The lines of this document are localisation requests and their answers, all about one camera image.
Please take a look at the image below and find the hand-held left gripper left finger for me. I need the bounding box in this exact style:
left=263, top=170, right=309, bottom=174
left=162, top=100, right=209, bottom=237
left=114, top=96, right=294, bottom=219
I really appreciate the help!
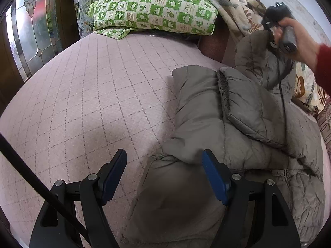
left=29, top=149, right=128, bottom=248

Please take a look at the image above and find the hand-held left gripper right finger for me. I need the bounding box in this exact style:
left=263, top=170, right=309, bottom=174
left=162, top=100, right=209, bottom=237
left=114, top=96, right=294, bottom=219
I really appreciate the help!
left=202, top=149, right=302, bottom=248

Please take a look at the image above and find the grey puffer jacket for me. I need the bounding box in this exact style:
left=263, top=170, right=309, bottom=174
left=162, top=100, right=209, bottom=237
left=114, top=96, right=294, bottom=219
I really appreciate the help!
left=119, top=30, right=327, bottom=248

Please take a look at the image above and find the person's right hand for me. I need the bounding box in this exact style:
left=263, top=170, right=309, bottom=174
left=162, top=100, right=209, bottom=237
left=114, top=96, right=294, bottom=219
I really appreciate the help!
left=273, top=18, right=321, bottom=73

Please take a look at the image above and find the floral leaf print blanket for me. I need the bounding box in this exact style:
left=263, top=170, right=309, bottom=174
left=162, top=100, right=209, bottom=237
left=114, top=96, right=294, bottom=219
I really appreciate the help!
left=178, top=0, right=331, bottom=117

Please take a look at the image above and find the dark red pillow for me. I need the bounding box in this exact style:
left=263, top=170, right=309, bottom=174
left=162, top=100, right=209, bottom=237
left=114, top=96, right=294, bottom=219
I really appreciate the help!
left=198, top=15, right=232, bottom=64

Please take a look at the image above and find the pink quilted bed cover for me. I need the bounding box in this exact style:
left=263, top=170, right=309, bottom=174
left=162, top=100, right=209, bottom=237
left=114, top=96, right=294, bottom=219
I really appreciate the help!
left=0, top=30, right=331, bottom=248

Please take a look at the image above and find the green white patterned pillow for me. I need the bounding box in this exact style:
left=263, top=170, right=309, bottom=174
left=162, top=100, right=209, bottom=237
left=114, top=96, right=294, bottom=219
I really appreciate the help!
left=88, top=0, right=218, bottom=40

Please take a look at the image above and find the stained glass wooden door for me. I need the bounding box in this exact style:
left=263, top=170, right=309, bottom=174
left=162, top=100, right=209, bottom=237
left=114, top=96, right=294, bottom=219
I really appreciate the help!
left=0, top=0, right=80, bottom=106

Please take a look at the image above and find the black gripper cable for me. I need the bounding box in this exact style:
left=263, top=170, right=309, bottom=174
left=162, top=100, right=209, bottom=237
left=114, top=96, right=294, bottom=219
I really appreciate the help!
left=269, top=27, right=289, bottom=145

